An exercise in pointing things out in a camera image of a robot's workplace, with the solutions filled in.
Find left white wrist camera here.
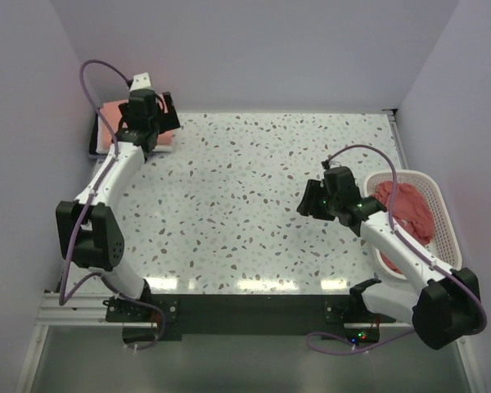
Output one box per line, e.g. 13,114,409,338
129,73,153,92

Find dark pink t-shirt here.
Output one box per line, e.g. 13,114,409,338
372,181,435,273

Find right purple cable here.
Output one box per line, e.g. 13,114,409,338
306,143,488,354

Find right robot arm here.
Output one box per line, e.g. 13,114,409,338
297,166,487,350

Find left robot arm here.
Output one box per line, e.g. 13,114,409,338
56,88,180,321

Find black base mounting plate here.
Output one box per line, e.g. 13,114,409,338
103,294,390,343

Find folded cream t-shirt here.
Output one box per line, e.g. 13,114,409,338
89,117,173,156

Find salmon pink t-shirt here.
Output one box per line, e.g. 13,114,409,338
100,94,175,144

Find folded lavender t-shirt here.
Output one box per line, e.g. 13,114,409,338
88,153,106,160

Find white plastic laundry basket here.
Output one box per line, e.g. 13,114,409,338
362,169,462,280

